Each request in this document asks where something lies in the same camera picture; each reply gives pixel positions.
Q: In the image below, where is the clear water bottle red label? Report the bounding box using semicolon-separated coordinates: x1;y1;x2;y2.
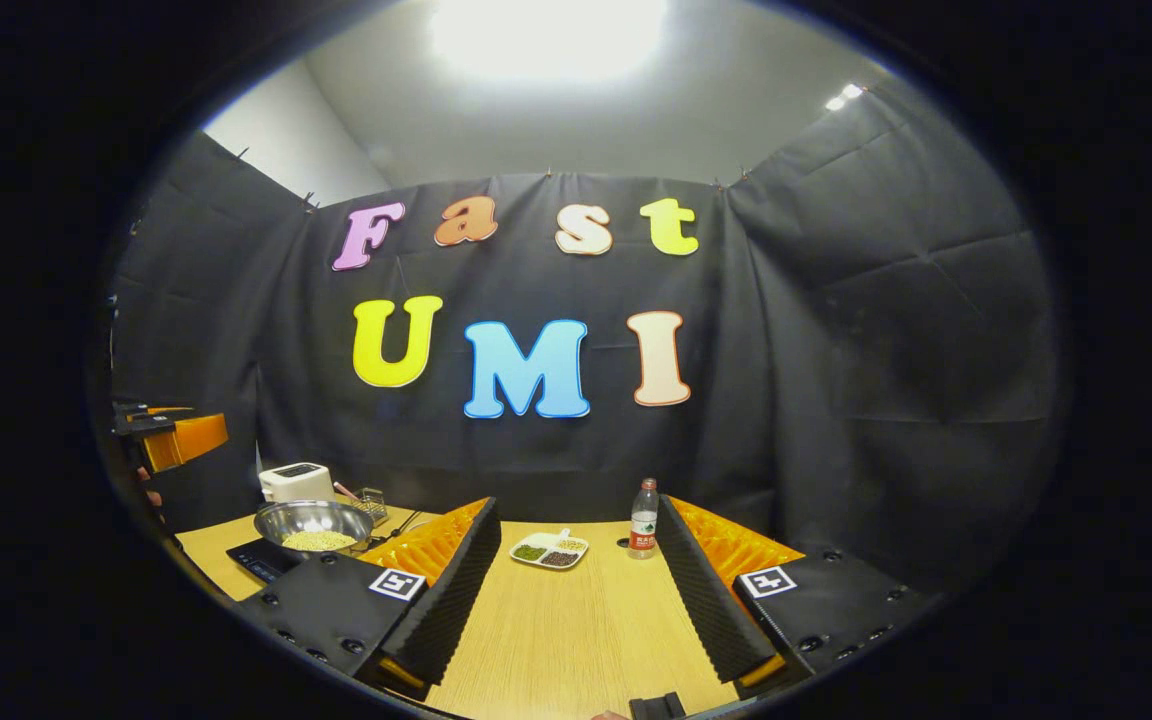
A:
628;477;660;560

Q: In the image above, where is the long ceiling light panel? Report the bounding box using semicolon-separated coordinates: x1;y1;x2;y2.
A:
431;0;672;86

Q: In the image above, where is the white divided bean dish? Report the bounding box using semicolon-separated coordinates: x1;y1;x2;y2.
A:
509;528;590;571

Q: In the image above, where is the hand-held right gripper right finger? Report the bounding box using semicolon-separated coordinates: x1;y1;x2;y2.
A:
656;494;937;691

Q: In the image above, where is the white toaster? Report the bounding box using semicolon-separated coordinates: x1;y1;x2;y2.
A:
258;462;337;504

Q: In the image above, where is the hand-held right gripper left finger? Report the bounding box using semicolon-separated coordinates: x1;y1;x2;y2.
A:
236;497;503;701

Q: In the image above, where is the stainless steel pot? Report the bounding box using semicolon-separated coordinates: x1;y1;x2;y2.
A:
253;500;375;554

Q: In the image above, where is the black induction cooktop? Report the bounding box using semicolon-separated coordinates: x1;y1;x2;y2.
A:
226;537;382;584

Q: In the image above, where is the black backdrop cloth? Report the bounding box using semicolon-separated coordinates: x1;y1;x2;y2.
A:
106;75;1062;591

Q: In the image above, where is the pile of yellow soybeans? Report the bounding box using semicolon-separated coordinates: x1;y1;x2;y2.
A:
281;530;358;552

